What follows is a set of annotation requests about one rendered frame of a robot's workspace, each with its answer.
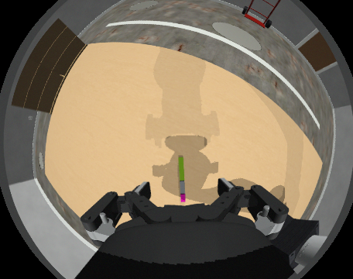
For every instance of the lime green rod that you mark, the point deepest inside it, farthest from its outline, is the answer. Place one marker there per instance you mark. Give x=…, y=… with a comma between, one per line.
x=181, y=169

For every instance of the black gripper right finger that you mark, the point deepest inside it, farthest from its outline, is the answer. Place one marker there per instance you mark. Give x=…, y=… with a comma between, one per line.
x=268, y=211

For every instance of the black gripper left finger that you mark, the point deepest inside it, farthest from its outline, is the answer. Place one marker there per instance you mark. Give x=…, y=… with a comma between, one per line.
x=101, y=219

